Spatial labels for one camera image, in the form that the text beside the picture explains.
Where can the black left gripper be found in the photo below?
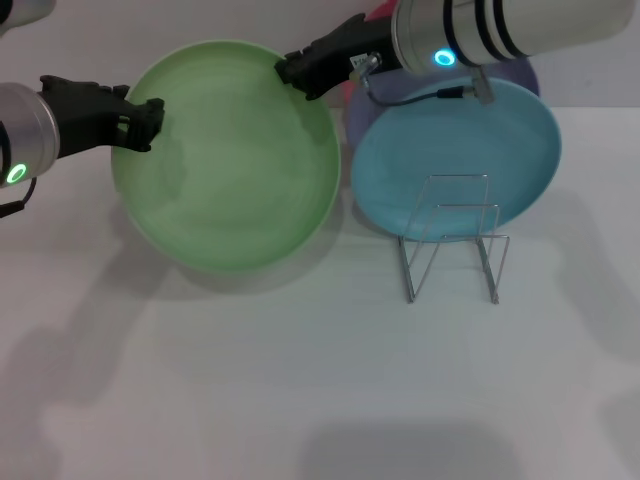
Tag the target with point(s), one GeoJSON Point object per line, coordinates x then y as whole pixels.
{"type": "Point", "coordinates": [85, 117]}

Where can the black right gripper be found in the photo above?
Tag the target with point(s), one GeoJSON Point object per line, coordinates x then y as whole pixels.
{"type": "Point", "coordinates": [350, 47]}

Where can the green plastic plate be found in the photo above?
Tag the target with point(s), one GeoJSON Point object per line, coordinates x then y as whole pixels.
{"type": "Point", "coordinates": [235, 165]}

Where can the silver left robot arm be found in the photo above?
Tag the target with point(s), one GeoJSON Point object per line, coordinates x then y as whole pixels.
{"type": "Point", "coordinates": [27, 130]}

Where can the purple plastic plate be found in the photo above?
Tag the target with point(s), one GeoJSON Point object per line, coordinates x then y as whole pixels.
{"type": "Point", "coordinates": [362, 115]}

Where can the red plastic plate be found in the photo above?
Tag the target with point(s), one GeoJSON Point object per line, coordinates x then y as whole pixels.
{"type": "Point", "coordinates": [385, 6]}

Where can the cyan plastic plate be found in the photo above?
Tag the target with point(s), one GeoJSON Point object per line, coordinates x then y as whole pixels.
{"type": "Point", "coordinates": [450, 150]}

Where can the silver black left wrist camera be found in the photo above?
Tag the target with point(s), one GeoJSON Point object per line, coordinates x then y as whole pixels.
{"type": "Point", "coordinates": [25, 9]}

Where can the silver right camera bracket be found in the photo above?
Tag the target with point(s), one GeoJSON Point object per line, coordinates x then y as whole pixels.
{"type": "Point", "coordinates": [484, 87]}

